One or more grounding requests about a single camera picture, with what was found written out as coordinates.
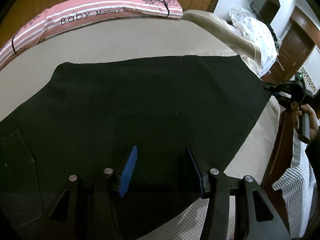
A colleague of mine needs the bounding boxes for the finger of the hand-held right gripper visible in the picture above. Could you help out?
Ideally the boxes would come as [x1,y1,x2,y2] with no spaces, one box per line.
[264,81,298,93]
[272,92,300,111]

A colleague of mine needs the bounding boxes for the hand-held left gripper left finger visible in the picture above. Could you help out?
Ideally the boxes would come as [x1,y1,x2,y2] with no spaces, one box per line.
[46,145,138,240]

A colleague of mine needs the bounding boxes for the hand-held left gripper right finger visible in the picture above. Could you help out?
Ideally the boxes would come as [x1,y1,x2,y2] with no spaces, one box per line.
[186,146,292,240]

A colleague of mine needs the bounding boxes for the black pants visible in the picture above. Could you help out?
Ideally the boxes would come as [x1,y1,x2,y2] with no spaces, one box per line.
[0,55,272,240]

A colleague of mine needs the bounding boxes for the person's right hand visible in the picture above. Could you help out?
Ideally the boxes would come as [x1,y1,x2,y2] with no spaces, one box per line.
[292,104,320,145]

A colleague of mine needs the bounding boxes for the white lattice radiator cover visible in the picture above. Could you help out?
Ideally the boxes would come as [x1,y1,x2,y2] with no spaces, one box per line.
[299,50,320,92]

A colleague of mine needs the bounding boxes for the wooden door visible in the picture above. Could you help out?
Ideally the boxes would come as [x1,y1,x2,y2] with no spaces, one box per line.
[272,5,320,80]

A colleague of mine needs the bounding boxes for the white dotted cloth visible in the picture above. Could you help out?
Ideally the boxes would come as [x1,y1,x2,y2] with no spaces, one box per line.
[229,7,279,77]

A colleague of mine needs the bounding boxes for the grey striped cloth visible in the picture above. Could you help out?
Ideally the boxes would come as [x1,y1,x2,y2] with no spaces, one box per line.
[272,130,317,239]

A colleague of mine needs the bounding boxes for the grey textured bed mat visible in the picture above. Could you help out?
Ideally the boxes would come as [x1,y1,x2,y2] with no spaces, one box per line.
[0,17,282,240]

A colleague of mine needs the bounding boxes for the pink striped pillow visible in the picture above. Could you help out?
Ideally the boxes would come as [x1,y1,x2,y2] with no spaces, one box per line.
[0,0,184,67]

